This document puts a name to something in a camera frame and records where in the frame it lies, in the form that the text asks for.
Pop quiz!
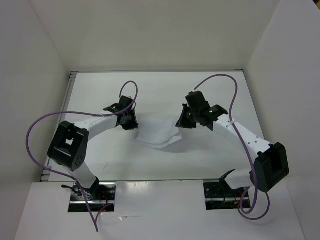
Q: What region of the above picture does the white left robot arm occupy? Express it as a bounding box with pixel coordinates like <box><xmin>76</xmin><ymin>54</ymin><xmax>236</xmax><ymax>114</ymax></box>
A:
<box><xmin>47</xmin><ymin>96</ymin><xmax>139</xmax><ymax>200</ymax></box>

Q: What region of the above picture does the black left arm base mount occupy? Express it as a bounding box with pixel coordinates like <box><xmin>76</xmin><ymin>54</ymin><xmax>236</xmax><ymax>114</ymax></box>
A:
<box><xmin>61</xmin><ymin>183</ymin><xmax>116</xmax><ymax>213</ymax></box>

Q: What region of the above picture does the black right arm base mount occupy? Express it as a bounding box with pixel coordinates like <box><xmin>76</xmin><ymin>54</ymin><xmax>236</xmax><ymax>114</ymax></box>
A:
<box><xmin>203</xmin><ymin>170</ymin><xmax>246</xmax><ymax>211</ymax></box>

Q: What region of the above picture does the white skirt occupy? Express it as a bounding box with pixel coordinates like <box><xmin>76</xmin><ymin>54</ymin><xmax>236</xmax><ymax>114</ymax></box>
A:
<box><xmin>132</xmin><ymin>115</ymin><xmax>183</xmax><ymax>150</ymax></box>

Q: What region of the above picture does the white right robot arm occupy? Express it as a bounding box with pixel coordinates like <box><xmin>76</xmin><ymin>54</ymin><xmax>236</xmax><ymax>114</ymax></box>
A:
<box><xmin>176</xmin><ymin>91</ymin><xmax>290</xmax><ymax>197</ymax></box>

